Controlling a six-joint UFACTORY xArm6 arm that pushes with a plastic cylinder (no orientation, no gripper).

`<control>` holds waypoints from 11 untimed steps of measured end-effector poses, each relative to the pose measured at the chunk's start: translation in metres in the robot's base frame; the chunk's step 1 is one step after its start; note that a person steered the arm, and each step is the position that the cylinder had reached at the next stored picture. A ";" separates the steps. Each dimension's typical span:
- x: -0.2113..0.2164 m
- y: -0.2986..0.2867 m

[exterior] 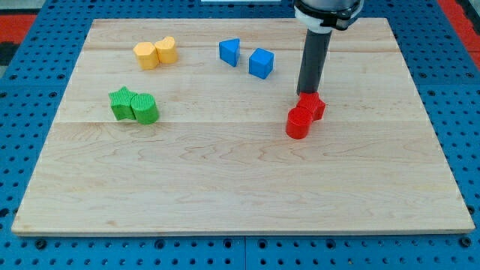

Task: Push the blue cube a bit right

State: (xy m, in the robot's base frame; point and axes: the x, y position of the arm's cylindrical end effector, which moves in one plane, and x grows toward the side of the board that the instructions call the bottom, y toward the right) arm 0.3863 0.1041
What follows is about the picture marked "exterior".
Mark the blue cube block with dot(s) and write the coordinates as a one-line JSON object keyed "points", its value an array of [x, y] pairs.
{"points": [[261, 63]]}

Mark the red cylinder block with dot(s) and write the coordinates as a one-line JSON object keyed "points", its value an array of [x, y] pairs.
{"points": [[298, 123]]}

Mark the wooden board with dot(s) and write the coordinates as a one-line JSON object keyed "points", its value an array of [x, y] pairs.
{"points": [[218, 161]]}

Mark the red star block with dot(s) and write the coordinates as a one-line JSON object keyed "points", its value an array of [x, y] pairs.
{"points": [[311, 105]]}

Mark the blue triangle block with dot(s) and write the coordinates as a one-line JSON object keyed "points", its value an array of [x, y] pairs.
{"points": [[229, 51]]}

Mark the green cylinder block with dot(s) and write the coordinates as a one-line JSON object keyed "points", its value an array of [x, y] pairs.
{"points": [[145, 108]]}

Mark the yellow heart block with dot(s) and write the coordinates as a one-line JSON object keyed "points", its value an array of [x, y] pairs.
{"points": [[166, 50]]}

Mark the green star block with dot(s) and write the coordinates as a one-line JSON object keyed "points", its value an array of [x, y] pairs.
{"points": [[120, 103]]}

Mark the yellow hexagon block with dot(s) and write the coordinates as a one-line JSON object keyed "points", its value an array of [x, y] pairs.
{"points": [[146, 55]]}

